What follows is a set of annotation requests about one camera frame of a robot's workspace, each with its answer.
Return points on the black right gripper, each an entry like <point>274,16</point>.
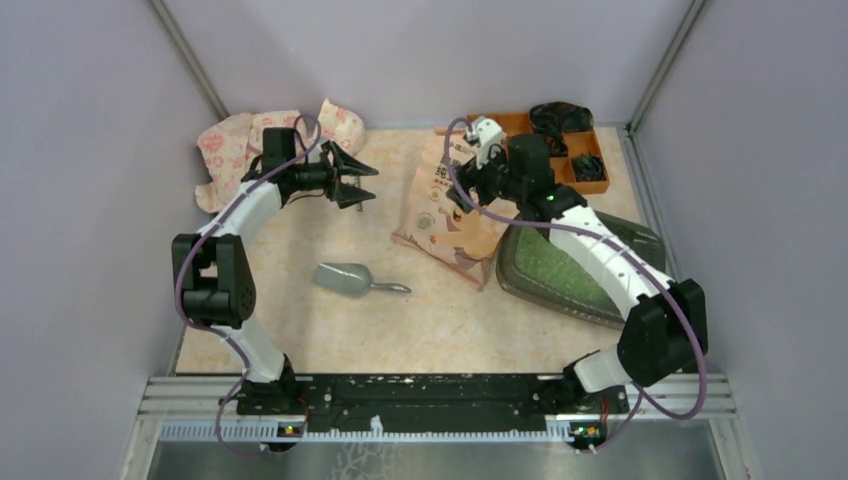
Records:
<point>472,176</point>

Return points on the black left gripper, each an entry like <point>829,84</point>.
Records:
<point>346,164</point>

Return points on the orange cat litter bag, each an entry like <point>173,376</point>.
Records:
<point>465,243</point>

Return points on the grey metal scoop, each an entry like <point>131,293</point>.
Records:
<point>352,280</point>

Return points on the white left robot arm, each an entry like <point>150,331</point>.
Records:
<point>214,288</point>

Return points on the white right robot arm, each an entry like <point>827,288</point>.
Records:
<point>664,319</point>

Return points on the dark green litter box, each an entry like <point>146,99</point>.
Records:
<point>534,270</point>

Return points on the dark cloth on tray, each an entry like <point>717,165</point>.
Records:
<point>554,119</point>

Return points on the small dark cloth ball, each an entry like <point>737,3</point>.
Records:
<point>588,168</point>

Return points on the orange compartment tray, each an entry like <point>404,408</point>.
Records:
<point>575,154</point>

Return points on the pink patterned cloth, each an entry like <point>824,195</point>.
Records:
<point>229,146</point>

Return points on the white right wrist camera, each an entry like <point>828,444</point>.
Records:
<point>483,133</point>

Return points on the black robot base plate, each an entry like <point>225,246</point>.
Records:
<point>435,407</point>

